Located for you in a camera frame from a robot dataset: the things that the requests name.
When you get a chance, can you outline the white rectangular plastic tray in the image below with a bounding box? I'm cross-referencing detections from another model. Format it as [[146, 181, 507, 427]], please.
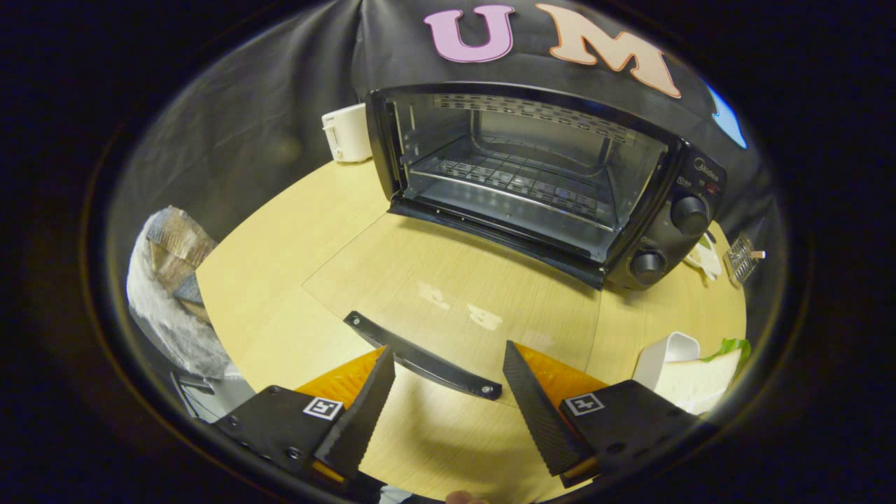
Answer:
[[633, 331, 701, 393]]

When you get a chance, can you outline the small metal wire rack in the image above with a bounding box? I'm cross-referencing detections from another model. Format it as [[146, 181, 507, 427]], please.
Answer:
[[724, 233, 767, 285]]

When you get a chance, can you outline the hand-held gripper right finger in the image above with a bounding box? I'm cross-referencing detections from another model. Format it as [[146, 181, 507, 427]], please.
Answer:
[[503, 341, 701, 489]]

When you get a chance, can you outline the white divided dish with grains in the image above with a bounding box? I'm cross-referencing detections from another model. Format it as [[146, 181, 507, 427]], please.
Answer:
[[682, 234, 722, 281]]

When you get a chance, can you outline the black backdrop cloth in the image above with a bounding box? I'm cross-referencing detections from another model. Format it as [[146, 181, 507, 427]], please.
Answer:
[[105, 0, 788, 295]]

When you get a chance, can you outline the small white toaster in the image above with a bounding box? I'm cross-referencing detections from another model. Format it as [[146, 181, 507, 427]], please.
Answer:
[[321, 103, 373, 164]]

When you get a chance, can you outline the lettuce sandwich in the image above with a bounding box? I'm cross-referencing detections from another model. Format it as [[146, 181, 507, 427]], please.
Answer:
[[654, 339, 752, 415]]

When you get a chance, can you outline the chair with furry cover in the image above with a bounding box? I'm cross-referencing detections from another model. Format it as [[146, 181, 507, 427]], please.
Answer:
[[126, 205, 257, 422]]

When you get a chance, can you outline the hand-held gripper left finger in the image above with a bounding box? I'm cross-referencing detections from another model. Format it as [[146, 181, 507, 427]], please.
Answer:
[[213, 345, 396, 487]]

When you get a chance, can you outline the black toaster oven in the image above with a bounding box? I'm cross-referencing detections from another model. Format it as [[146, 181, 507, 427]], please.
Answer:
[[302, 83, 729, 401]]

